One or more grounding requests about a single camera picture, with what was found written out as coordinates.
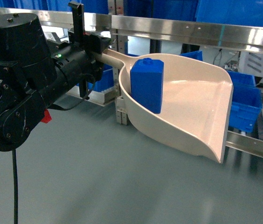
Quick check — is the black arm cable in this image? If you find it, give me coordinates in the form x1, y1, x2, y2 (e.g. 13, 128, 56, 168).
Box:
11, 74, 97, 224

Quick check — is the blue plastic block part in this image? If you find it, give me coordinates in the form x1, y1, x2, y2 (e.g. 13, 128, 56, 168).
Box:
130, 58, 164, 114

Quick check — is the left blue plastic crate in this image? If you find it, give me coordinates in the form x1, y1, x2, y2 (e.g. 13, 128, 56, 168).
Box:
93, 64, 114, 92

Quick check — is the beige plastic dustpan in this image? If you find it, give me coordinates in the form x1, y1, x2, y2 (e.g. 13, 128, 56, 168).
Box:
95, 49, 233, 163

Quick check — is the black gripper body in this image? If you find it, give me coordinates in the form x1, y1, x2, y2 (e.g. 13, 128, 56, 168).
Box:
49, 1, 112, 99

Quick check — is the right blue plastic crate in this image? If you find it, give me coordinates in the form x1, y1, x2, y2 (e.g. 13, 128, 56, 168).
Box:
228, 71, 262, 133

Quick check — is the blue plastic crate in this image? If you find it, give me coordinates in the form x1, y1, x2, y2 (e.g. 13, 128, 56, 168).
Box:
93, 64, 114, 92
228, 71, 262, 133

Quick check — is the white machine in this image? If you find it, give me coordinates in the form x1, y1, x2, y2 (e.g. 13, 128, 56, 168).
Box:
238, 52, 263, 77

